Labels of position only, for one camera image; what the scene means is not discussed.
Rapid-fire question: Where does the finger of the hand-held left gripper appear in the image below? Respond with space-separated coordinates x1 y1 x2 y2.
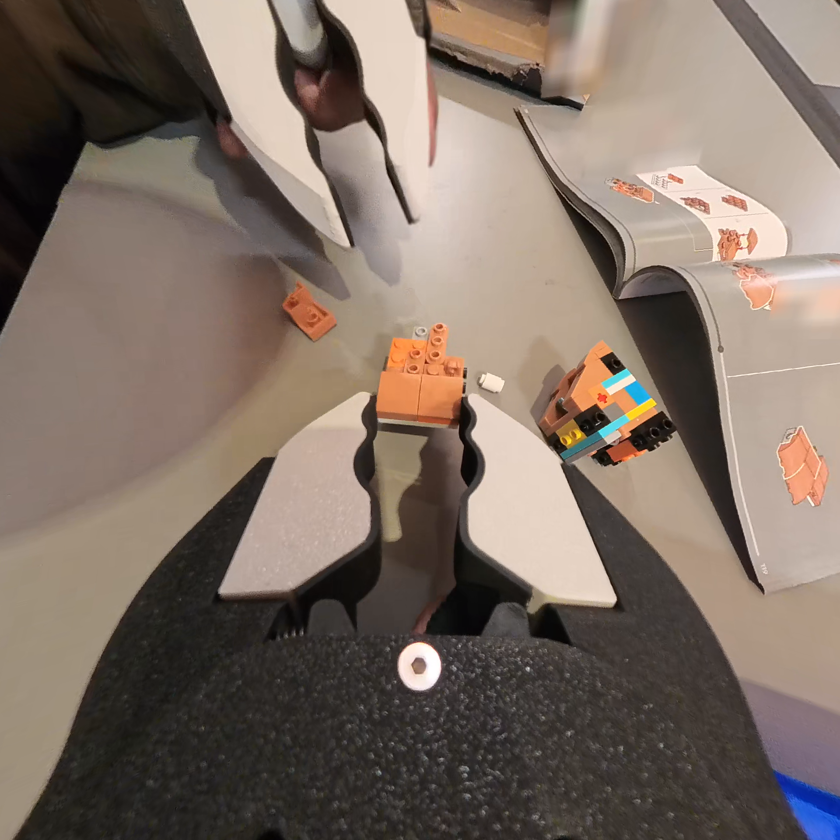
314 0 439 225
182 0 357 248

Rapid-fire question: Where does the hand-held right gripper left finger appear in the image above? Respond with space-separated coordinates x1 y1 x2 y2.
217 392 382 601

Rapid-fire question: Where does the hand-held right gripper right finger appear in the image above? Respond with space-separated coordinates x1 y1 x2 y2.
457 394 618 608

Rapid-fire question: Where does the brown brick assembly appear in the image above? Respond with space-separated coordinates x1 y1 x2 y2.
375 323 469 431

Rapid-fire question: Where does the small brown brick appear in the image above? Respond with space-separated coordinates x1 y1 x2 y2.
282 282 338 342

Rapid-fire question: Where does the person's left forearm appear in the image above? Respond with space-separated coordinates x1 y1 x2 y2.
59 0 227 145

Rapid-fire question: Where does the person's left hand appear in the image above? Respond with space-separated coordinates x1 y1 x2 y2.
215 59 441 166

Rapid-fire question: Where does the multicoloured brick model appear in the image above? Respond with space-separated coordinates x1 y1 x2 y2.
537 340 677 467

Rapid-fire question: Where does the person's brown jacket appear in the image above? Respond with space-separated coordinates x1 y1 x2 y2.
0 0 86 329

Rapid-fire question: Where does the grey instruction booklet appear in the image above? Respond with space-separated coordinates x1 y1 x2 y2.
515 105 840 595

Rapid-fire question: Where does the large blue storage bin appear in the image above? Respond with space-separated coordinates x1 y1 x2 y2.
773 769 840 840

